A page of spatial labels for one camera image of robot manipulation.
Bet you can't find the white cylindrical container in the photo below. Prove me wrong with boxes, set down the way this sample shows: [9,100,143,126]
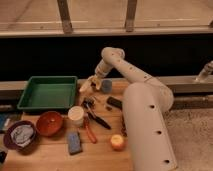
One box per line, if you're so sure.
[68,106,84,127]

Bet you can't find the orange bowl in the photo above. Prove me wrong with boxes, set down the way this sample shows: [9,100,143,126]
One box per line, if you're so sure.
[36,111,63,137]

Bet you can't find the blue plastic cup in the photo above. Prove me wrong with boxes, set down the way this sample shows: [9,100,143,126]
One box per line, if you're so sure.
[101,80,112,94]

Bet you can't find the yellow apple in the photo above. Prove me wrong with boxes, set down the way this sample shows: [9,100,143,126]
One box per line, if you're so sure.
[110,134,125,151]

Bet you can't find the crumpled white cloth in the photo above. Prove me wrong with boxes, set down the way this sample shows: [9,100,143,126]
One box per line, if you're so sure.
[11,125,34,147]

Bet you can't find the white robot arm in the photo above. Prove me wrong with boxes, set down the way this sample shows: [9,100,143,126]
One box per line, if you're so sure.
[94,47,179,171]

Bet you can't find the orange handled pliers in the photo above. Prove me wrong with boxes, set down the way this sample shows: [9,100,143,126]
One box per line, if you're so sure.
[84,118,97,144]

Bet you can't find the yellow banana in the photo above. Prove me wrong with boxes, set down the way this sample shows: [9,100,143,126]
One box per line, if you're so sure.
[79,80,91,93]

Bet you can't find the dark purple bowl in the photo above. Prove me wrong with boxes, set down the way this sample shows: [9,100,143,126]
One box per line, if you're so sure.
[3,120,37,151]

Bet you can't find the blue object at left edge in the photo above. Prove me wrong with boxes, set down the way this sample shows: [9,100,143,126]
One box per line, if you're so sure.
[0,113,21,134]

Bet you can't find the black rectangular block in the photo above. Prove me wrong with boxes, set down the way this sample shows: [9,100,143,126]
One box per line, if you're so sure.
[106,97,122,109]

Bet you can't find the green plastic tray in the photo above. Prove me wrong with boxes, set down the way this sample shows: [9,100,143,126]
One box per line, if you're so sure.
[17,76,78,112]

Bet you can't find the blue sponge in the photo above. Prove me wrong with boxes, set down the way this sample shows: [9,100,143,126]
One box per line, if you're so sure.
[67,131,82,155]

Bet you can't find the wooden frame post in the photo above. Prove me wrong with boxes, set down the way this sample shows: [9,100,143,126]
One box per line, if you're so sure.
[57,0,73,34]
[124,0,137,32]

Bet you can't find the left wooden frame post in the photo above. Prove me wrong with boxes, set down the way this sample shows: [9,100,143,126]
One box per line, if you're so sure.
[57,0,73,34]

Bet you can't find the right wooden frame post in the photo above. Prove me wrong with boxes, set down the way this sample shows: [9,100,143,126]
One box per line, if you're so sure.
[124,0,137,32]

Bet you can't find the brown grape bunch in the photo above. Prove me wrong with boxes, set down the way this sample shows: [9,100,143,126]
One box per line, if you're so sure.
[121,116,127,137]

